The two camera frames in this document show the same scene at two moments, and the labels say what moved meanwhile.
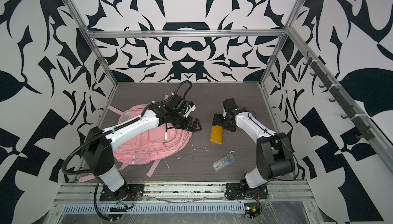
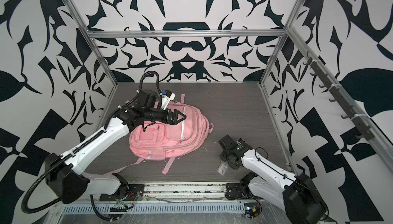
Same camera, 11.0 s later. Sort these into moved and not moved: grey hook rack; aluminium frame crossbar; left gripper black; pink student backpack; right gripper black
Moved: left gripper black; right gripper black; pink student backpack
Not moved: grey hook rack; aluminium frame crossbar
